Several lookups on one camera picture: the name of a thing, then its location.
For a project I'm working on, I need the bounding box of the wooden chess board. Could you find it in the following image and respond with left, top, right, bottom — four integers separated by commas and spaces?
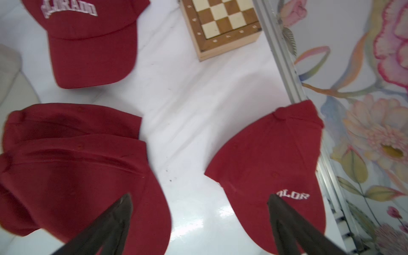
179, 0, 262, 61

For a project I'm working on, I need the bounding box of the cream cap back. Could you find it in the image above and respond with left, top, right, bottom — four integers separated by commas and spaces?
1, 44, 40, 111

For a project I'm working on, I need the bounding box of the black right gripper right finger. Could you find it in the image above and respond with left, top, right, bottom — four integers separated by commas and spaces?
267, 194, 345, 255

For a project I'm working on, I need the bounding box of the red cap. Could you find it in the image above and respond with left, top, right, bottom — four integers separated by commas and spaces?
2, 103, 142, 151
205, 100, 326, 254
1, 135, 172, 255
22, 0, 150, 89

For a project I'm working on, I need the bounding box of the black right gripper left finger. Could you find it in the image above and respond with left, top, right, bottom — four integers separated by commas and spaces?
53, 193, 133, 255

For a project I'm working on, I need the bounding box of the red cap back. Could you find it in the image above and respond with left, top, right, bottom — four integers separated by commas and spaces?
22, 0, 150, 89

